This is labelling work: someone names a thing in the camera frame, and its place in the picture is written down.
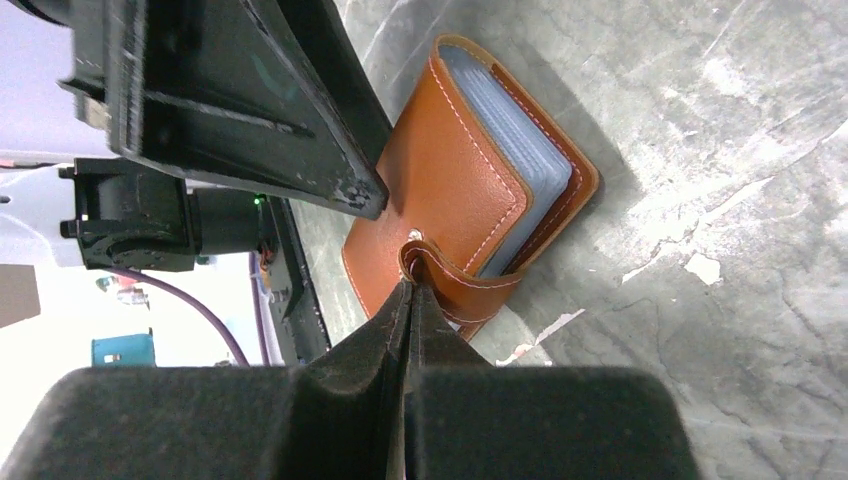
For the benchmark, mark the brown leather card holder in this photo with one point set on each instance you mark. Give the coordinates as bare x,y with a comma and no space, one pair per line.
481,180

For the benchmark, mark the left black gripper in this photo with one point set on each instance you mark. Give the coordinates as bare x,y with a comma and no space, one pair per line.
264,96

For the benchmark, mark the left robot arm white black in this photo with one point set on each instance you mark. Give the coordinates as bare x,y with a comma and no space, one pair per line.
115,212

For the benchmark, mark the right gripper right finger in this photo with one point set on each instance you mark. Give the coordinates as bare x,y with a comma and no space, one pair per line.
468,419

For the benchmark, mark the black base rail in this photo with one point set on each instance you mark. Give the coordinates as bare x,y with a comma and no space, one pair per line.
296,317

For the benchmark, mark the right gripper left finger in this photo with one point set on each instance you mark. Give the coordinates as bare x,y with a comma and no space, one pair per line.
338,417

